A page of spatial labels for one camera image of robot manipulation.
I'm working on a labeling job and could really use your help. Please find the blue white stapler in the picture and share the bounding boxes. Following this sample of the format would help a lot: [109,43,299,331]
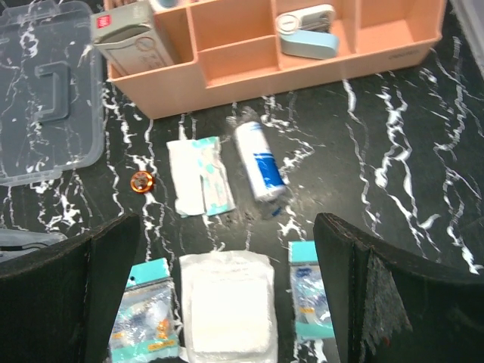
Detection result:
[275,4,340,60]

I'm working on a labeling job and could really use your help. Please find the teal tape packet left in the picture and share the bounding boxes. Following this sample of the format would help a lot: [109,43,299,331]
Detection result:
[109,258,179,363]

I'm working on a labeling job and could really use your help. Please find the clear plastic box lid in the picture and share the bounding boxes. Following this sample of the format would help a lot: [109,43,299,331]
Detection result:
[1,1,104,187]

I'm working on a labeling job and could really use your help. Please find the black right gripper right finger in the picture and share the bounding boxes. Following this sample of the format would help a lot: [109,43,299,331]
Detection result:
[313,213,483,362]

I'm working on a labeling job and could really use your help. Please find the clear plastic medicine box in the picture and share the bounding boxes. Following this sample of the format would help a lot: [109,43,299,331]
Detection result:
[0,228,67,262]

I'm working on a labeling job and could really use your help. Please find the teal tape packet right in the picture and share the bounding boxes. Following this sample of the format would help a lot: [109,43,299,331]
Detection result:
[288,240,334,342]

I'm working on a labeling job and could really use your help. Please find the small orange round tin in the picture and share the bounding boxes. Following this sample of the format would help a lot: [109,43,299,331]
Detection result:
[130,171,155,194]

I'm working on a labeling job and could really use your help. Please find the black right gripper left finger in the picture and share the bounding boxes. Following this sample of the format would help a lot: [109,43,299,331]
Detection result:
[1,213,141,362]

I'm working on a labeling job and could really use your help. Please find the white gauze pad packet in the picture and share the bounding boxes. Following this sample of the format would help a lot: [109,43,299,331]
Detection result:
[179,250,278,362]

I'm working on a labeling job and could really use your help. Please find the teal tape packet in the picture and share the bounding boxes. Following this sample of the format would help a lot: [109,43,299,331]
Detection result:
[288,240,334,342]
[109,258,179,363]

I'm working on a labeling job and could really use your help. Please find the peach plastic desk organizer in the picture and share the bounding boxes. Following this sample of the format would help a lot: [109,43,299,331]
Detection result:
[107,1,446,119]

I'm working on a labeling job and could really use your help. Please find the white teal dressing packet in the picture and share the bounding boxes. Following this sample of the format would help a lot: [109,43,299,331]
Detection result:
[166,136,235,218]

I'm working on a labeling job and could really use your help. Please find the white blue bandage roll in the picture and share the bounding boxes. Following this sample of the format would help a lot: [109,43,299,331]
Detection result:
[231,107,289,219]

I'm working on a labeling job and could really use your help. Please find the grey staples box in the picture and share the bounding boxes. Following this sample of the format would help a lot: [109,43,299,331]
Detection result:
[91,1,180,76]

